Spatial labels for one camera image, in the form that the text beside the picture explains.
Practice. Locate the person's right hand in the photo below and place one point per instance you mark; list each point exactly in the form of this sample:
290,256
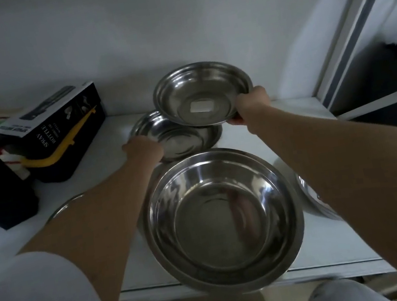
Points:
253,102

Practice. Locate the person's left hand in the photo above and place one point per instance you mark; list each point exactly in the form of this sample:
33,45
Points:
145,150

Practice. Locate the person's right fingers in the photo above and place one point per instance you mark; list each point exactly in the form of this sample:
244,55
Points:
235,121

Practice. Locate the person's left fingers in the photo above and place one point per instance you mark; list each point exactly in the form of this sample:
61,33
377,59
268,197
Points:
133,143

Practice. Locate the steel plate with white sticker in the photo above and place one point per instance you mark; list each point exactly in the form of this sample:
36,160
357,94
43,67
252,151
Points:
199,90

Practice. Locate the plain steel plate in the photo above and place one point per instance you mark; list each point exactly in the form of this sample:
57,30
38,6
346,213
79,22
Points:
185,141

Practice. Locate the person's right forearm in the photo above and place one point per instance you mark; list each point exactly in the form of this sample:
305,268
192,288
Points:
359,173

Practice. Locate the person's left forearm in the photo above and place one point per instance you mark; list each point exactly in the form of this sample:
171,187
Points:
106,214

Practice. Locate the black printed cardboard box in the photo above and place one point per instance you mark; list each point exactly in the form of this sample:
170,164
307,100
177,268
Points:
48,123

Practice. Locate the large deep steel bowl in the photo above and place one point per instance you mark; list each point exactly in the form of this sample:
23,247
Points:
226,220

